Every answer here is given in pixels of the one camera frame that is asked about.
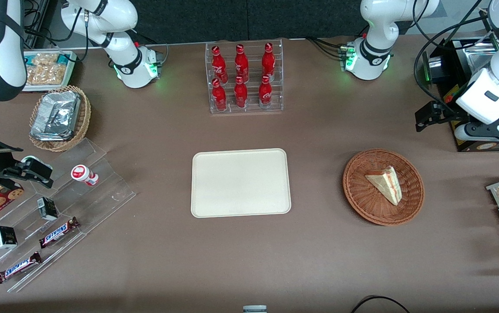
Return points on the small black carton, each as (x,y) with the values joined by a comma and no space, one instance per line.
(47,209)
(5,237)

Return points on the round brown wicker basket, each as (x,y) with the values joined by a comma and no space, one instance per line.
(358,191)

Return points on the clear acrylic stepped stand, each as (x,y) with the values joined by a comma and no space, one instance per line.
(101,191)

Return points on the wrapped triangle sandwich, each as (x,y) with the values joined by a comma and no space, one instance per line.
(386,184)

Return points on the red cola bottle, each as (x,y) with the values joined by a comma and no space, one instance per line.
(265,93)
(241,95)
(219,98)
(268,61)
(219,65)
(241,63)

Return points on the green yoghurt cup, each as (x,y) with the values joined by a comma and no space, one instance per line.
(36,160)

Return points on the small grey white object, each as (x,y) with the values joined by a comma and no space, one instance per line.
(254,309)

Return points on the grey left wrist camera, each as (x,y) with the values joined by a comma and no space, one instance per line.
(493,131)

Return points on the clear bagged snack packet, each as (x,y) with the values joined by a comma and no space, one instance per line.
(47,74)
(45,58)

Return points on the cream plastic tray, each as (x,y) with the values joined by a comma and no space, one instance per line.
(241,182)

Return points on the clear acrylic bottle rack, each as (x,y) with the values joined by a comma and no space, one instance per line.
(249,111)

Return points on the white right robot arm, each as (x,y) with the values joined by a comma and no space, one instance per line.
(101,17)

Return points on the oval light wicker basket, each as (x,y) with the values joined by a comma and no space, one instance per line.
(82,126)

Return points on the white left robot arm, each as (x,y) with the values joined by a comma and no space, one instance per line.
(375,26)

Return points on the brown Snickers bar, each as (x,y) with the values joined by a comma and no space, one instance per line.
(18,267)
(58,232)

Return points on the white snack tray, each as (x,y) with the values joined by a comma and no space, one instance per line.
(69,71)

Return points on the silver foil tray stack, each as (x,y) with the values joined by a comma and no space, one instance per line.
(56,115)

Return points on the red yoghurt cup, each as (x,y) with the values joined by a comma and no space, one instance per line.
(82,174)

